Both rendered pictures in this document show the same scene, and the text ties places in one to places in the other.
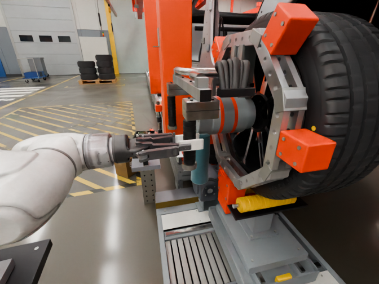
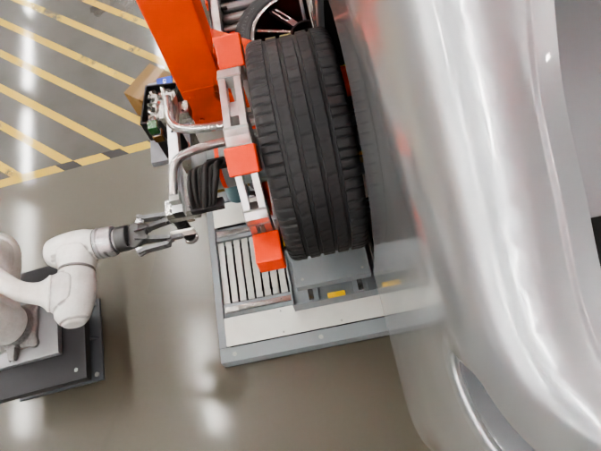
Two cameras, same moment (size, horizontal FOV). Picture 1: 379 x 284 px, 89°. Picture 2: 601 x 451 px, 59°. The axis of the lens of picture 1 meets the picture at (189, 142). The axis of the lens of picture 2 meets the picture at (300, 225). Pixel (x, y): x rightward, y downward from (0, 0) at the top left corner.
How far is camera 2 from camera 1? 126 cm
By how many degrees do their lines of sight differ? 40
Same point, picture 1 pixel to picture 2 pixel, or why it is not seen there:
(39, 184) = (82, 301)
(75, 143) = (86, 249)
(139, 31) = not seen: outside the picture
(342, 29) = (302, 151)
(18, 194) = (76, 310)
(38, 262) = not seen: hidden behind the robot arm
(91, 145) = (98, 248)
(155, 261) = (207, 265)
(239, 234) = not seen: hidden behind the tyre
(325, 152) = (275, 263)
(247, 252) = (300, 270)
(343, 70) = (289, 205)
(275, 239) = (340, 255)
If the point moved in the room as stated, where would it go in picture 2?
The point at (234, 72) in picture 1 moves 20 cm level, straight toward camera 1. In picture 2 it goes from (201, 194) to (173, 263)
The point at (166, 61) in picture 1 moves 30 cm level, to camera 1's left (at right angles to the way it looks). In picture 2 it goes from (156, 29) to (67, 34)
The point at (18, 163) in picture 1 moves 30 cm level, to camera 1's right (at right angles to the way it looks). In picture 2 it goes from (65, 290) to (172, 292)
